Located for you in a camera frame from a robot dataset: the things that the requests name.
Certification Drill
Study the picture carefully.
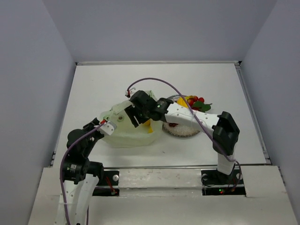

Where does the yellow fake corn piece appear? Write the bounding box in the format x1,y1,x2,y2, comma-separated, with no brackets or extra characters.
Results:
144,120,153,134

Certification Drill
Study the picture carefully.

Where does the light green plastic bag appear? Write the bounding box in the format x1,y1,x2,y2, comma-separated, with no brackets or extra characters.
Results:
100,100,163,148

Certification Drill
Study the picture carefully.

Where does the red fake grape bunch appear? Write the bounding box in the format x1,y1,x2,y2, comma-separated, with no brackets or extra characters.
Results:
168,123,178,127

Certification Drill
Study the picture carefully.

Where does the yellow fake banana bunch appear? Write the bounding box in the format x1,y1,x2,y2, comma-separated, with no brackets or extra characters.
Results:
176,96,194,108

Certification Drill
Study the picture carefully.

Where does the red fake cherry bunch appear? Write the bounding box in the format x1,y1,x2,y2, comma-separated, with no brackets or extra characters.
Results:
186,96,211,113

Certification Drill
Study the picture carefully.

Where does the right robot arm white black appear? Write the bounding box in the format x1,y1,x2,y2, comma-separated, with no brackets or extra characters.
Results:
125,90,240,184

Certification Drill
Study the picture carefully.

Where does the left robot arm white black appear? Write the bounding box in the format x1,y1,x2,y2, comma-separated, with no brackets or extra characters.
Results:
54,119,115,225

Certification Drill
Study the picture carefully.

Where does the speckled grey round plate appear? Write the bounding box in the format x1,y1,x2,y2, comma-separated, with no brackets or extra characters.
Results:
162,95,200,138

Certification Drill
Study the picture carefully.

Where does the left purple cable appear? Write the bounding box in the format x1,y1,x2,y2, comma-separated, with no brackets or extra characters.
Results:
60,123,105,225

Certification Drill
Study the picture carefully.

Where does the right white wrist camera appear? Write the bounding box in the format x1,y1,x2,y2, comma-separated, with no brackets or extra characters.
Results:
125,88,137,98

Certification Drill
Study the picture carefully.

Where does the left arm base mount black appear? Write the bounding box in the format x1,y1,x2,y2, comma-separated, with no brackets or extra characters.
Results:
92,170,120,197

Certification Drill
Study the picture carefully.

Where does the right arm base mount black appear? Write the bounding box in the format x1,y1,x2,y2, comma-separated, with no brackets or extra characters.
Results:
201,169,246,196

